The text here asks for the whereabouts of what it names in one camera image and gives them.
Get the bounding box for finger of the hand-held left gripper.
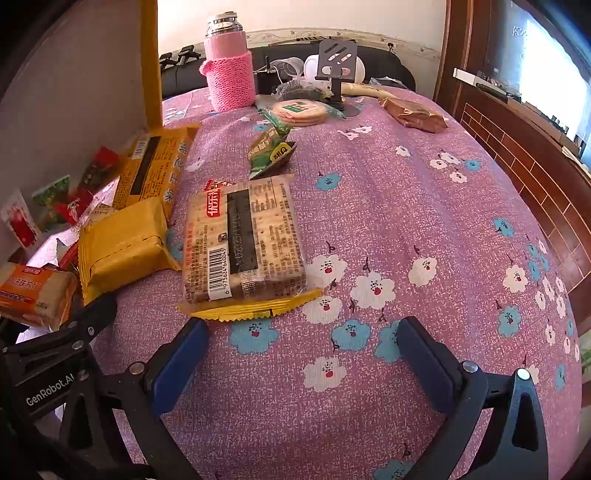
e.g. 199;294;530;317
0;292;118;357

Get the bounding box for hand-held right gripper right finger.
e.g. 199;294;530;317
396;316;551;480

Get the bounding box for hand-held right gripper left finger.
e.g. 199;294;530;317
60;318;211;480

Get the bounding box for orange cracker pack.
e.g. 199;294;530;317
0;262;78;330

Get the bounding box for plain yellow snack pack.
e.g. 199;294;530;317
78;198;182;306

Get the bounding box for white red snack packet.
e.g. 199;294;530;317
0;190;42;250

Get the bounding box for yellow-edged white box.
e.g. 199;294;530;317
0;0;164;195

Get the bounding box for small red candy packet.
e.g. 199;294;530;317
54;194;93;224
90;145;121;172

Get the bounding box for green white snack packet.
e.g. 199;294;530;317
31;174;71;206

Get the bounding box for dark green candy packet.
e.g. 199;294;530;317
76;166;109;192

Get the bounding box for clear cracker pack yellow edges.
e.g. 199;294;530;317
178;174;324;321

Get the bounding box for long yellow pack black stripe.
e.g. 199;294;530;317
112;124;201;217

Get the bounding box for wooden television cabinet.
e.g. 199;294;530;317
450;69;591;305

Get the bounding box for small green snack packet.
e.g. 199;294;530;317
247;124;297;181

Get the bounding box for brown snack packet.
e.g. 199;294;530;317
379;97;450;134

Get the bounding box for beige long object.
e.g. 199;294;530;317
342;82;402;100

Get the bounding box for green rice cracker packet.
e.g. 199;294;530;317
256;95;345;127

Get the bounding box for pink knit-covered bottle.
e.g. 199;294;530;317
199;13;257;112

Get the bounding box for white set-top box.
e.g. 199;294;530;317
452;68;488;87

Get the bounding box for black sofa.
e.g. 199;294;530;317
159;44;416;100

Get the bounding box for dark mesh bag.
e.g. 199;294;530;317
272;79;333;102

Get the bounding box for white jar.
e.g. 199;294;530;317
302;53;368;86

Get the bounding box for clear plastic cup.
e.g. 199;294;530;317
268;58;305;84

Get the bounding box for television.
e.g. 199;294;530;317
489;0;591;144

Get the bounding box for black phone stand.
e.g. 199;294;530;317
316;39;365;116

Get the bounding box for wooden wall panel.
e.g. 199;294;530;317
431;0;499;116

